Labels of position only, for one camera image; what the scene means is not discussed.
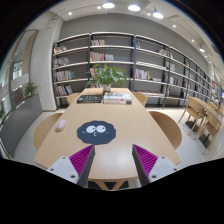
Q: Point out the wooden chair far left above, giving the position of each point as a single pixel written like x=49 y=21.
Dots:
x=72 y=97

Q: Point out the green potted plant white pot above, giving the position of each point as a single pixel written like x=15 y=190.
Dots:
x=106 y=76

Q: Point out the pink white computer mouse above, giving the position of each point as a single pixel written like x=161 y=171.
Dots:
x=60 y=125

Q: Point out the wooden chair near left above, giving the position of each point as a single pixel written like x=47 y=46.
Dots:
x=43 y=129

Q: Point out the green plant by window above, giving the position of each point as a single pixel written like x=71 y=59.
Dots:
x=30 y=89

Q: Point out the long grey wall bookshelf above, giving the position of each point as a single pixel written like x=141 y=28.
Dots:
x=165 y=75

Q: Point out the dark round cartoon mouse pad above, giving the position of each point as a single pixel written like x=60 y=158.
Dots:
x=96 y=132

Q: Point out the stack of white red books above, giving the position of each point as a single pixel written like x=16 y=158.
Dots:
x=117 y=98

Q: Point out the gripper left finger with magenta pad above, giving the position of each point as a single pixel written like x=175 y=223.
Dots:
x=75 y=168

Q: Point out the wooden chair far right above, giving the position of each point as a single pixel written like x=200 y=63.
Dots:
x=141 y=97

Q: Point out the wooden chair at right table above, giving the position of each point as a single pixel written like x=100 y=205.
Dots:
x=195 y=108

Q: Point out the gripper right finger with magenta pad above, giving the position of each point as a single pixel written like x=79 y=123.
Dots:
x=151 y=168

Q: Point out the wooden chair near right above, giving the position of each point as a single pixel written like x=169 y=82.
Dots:
x=169 y=127

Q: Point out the black book on table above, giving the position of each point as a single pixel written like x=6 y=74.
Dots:
x=90 y=99

